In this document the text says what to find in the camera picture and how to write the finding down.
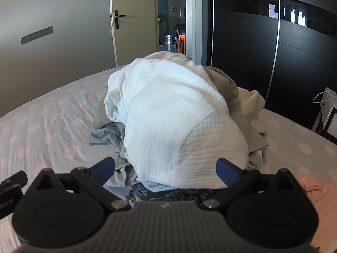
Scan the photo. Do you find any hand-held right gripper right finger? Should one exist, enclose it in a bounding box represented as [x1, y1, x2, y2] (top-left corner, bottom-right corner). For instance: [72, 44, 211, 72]
[199, 157, 303, 212]

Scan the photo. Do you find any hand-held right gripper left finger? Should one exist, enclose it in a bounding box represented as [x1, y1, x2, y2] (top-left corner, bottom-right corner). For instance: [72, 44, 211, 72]
[34, 157, 131, 212]

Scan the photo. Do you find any white muslin garment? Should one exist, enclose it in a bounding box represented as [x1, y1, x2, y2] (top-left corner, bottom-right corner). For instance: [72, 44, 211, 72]
[104, 51, 249, 189]

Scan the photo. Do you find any light blue garment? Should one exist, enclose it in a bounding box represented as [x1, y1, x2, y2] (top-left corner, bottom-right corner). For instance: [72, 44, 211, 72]
[89, 122, 127, 161]

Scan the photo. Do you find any light grey garment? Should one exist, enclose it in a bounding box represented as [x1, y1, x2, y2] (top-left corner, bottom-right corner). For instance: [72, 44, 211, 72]
[247, 116, 270, 170]

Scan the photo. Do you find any dark floral garment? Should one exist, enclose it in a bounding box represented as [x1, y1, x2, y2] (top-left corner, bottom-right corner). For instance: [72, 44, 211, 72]
[125, 182, 230, 209]

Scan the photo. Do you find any cream white garment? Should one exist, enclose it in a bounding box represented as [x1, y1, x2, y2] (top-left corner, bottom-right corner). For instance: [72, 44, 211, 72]
[232, 87, 266, 135]

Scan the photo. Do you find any pink polka dot bed sheet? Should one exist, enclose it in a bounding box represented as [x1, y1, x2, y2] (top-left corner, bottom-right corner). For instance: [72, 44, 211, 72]
[0, 65, 337, 253]

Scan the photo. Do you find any beige garment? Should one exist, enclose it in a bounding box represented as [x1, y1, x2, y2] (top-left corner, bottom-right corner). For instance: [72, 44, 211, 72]
[203, 65, 239, 104]

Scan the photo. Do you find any pink garment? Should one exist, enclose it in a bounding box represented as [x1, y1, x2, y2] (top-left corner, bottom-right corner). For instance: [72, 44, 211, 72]
[297, 176, 337, 253]

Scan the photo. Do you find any white paper bag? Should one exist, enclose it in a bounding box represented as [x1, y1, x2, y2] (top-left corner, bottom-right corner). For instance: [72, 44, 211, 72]
[313, 87, 337, 137]

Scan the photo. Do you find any black wardrobe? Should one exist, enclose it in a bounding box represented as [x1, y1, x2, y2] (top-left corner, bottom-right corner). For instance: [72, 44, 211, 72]
[207, 0, 337, 133]

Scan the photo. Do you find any orange stool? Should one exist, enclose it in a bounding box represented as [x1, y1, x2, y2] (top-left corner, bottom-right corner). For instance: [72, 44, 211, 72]
[177, 33, 187, 53]

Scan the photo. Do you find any white door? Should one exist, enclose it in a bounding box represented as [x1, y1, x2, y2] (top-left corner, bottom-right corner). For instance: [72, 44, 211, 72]
[109, 0, 160, 68]

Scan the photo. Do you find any grey wall strip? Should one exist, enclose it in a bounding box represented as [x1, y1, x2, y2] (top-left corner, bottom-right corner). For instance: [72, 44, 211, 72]
[20, 26, 53, 45]

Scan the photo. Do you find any dark door handle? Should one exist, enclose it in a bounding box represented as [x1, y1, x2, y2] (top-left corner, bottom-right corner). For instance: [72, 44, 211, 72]
[113, 10, 126, 29]

